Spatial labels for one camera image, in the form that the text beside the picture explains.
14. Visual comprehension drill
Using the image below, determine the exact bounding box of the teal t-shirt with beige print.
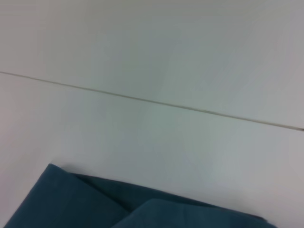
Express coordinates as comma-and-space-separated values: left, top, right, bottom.
3, 163, 277, 228

